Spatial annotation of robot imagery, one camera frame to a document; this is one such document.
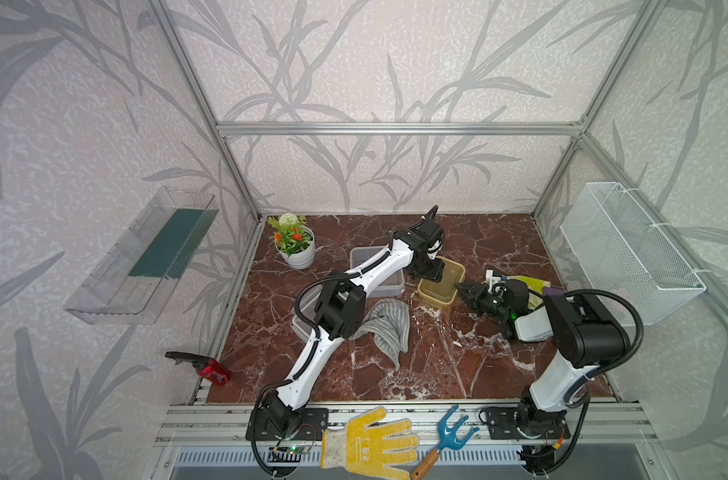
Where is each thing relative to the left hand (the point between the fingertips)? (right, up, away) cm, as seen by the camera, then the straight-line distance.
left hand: (434, 276), depth 95 cm
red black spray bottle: (-60, -21, -21) cm, 67 cm away
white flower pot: (-44, +5, +4) cm, 44 cm away
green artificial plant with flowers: (-46, +13, -2) cm, 48 cm away
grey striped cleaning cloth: (-15, -12, -8) cm, 21 cm away
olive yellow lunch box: (+2, -5, -4) cm, 6 cm away
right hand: (+6, -3, -2) cm, 7 cm away
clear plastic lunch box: (-13, -4, +3) cm, 14 cm away
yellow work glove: (-21, -38, -25) cm, 50 cm away
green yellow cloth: (+34, -3, +2) cm, 34 cm away
